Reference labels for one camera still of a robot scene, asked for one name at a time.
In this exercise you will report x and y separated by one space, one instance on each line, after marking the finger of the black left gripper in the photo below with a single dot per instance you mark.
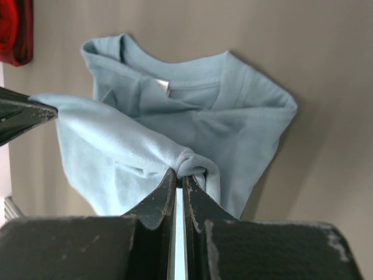
19 115

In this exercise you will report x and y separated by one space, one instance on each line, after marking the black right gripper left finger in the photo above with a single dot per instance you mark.
135 245

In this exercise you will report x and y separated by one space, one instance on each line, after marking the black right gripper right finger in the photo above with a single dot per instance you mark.
219 246

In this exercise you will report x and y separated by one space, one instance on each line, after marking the light blue t shirt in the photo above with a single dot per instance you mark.
215 118

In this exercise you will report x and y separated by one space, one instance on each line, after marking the folded maroon t shirt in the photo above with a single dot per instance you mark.
22 51

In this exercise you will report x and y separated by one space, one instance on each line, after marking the folded red t shirt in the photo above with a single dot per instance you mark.
9 24

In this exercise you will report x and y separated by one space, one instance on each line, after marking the aluminium front frame rail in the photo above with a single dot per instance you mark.
12 211

